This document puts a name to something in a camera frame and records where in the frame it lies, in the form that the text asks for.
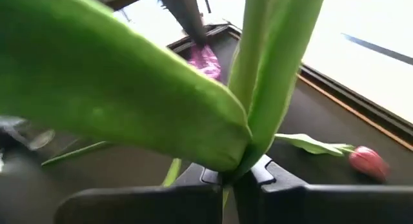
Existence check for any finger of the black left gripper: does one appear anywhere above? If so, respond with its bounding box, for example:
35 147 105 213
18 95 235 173
156 0 208 47

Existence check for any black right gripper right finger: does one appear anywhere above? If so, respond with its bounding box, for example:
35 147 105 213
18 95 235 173
232 154 413 224

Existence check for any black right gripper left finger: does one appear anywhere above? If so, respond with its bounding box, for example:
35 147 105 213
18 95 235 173
54 162 224 224

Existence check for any yellow artificial tulip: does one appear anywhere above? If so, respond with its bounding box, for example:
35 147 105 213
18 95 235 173
0 0 327 209

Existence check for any pink glass vase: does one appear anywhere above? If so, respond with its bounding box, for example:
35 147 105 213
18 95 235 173
187 43 223 81

